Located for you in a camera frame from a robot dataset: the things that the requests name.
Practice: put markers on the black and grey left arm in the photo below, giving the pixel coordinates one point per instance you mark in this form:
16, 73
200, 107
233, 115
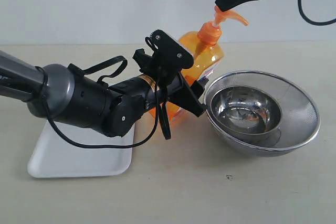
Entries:
65, 94

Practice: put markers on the orange dish soap pump bottle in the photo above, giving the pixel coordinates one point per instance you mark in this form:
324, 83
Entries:
204, 47

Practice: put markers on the small stainless steel bowl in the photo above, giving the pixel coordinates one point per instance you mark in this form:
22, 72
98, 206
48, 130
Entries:
248, 114

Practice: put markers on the white rectangular plastic tray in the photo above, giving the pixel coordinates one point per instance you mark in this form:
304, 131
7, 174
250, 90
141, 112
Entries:
55, 158

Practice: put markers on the steel mesh strainer basket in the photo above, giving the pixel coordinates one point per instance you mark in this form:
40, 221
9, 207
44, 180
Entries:
300, 116

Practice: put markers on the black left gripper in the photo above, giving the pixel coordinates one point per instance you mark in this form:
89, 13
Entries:
141, 90

